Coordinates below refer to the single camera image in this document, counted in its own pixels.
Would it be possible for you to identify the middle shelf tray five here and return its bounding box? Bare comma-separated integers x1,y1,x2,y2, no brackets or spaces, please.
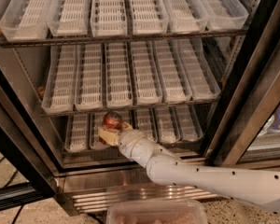
153,40,192,103

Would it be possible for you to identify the middle shelf tray two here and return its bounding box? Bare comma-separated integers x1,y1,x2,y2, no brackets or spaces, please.
74,44,103,111

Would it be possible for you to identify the top shelf tray four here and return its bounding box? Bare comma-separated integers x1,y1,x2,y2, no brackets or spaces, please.
129,0,169,35

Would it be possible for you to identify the bottom shelf tray five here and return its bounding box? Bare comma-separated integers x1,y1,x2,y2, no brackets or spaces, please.
155,107,180,144

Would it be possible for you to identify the red coke can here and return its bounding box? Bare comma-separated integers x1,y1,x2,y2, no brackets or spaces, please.
103,111,123,130

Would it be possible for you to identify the bottom shelf tray one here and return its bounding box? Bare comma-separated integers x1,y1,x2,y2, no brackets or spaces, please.
64,114,88,153

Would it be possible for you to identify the top shelf tray five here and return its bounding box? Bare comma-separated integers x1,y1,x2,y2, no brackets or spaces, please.
162,0,209,34

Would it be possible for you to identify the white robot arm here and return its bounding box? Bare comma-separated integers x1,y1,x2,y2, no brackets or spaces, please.
98,123,280,215

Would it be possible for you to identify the stainless steel fridge body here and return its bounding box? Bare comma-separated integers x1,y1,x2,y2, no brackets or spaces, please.
0,0,280,215

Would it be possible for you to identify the shelf tray four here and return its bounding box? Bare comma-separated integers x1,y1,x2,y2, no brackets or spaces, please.
130,41,162,105
134,108,158,142
129,0,169,35

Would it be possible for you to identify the bottom shelf tray four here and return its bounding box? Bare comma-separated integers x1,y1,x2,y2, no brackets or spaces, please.
134,108,158,142

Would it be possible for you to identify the black cable on floor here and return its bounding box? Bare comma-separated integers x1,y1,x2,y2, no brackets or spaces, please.
0,156,26,224

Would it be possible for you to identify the top shelf tray six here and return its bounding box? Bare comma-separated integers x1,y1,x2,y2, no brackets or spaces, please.
200,0,248,31

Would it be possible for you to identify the top shelf tray three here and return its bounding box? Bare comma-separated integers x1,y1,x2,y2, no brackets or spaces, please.
90,0,128,37

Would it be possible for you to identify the middle shelf tray six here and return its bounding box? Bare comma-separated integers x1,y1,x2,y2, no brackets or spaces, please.
177,39,220,100

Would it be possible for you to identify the shelf tray two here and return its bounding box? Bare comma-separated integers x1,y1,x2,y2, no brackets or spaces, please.
90,111,108,150
47,0,91,37
74,44,103,111

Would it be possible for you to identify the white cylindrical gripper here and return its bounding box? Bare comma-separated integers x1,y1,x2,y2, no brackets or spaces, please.
98,122,160,167

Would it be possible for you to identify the shelf tray six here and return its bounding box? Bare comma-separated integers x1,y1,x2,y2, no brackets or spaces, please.
200,0,248,31
177,39,220,100
175,105,203,142

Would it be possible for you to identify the bottom shelf tray six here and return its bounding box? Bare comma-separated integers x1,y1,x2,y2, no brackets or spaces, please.
175,105,203,142

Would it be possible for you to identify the middle shelf tray three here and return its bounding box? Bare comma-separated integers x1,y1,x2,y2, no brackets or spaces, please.
105,43,133,107

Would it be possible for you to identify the open fridge door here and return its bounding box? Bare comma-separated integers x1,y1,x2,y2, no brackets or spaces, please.
0,71,57,211

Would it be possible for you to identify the top shelf tray one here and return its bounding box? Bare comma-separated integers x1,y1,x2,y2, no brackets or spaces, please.
0,0,52,42

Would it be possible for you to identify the clear plastic food container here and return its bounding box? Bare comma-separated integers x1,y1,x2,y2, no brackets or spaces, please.
106,200,208,224

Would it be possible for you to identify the middle shelf tray one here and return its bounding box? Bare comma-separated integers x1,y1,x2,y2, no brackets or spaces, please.
42,45,77,114

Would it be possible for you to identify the bottom shelf tray two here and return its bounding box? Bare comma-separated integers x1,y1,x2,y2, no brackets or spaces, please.
90,111,108,150

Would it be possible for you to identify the shelf tray five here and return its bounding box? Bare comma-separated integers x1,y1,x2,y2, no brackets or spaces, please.
162,0,209,34
155,107,180,144
153,40,192,103

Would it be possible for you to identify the top shelf tray two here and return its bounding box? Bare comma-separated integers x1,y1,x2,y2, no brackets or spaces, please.
47,0,91,37

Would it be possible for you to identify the shelf tray one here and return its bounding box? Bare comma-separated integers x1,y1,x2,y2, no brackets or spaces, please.
0,0,52,42
64,114,88,153
42,45,77,114

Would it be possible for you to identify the middle shelf tray four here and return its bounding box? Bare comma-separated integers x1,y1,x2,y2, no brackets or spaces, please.
130,41,162,105

